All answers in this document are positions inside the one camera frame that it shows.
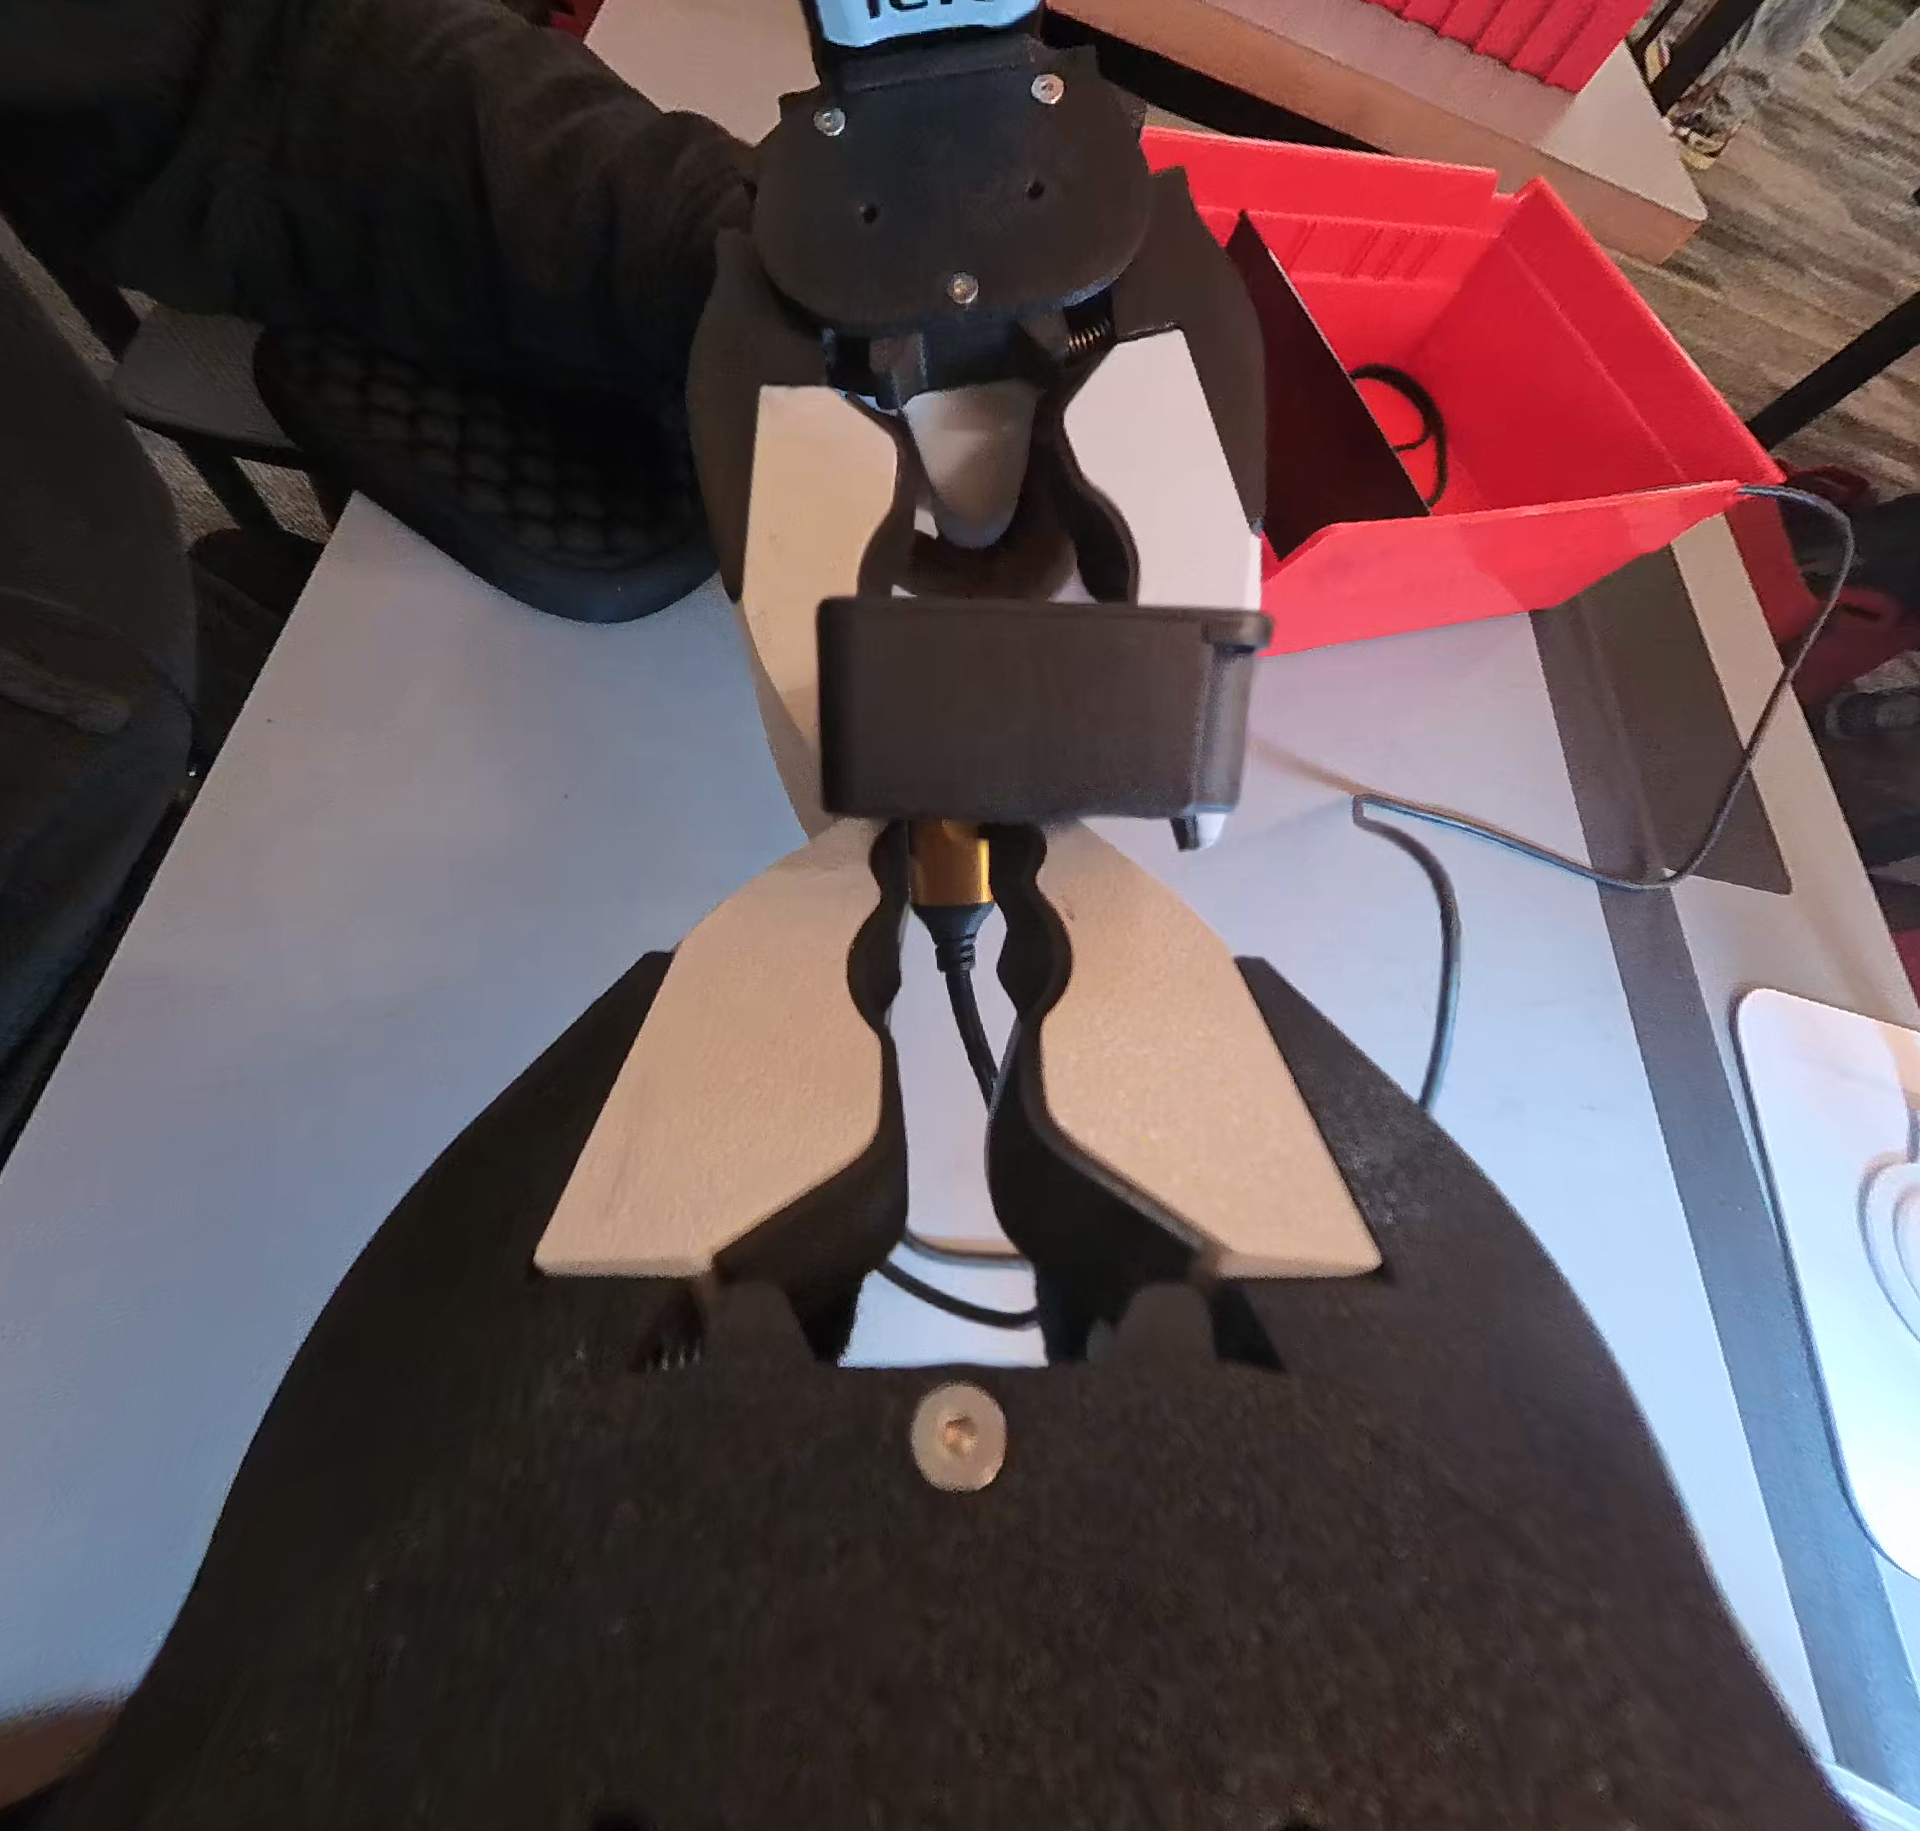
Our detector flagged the grey usb hub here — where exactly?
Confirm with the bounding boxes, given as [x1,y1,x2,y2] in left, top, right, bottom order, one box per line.
[815,594,1274,826]

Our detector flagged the instruction sheet on stand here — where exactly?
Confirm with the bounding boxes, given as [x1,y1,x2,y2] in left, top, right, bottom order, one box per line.
[1737,988,1920,1578]

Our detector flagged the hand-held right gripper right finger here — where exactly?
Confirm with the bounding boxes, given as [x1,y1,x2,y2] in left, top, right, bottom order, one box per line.
[990,818,1386,1286]

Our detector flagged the person's left forearm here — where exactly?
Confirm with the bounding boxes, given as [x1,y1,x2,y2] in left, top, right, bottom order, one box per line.
[0,0,768,364]

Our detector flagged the black bin divider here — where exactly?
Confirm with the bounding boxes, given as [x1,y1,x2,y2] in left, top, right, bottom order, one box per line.
[1226,213,1435,566]

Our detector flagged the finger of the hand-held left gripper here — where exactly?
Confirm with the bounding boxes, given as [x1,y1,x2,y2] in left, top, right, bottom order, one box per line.
[739,380,962,846]
[1035,328,1266,618]

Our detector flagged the wooden table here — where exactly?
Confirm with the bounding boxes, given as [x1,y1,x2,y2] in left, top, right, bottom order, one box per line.
[1050,0,1713,271]

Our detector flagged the red bag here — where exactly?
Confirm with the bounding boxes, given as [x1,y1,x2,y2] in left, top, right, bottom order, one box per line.
[1776,464,1920,716]

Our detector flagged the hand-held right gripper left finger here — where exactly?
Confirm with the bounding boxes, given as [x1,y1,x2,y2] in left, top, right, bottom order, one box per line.
[532,818,911,1282]

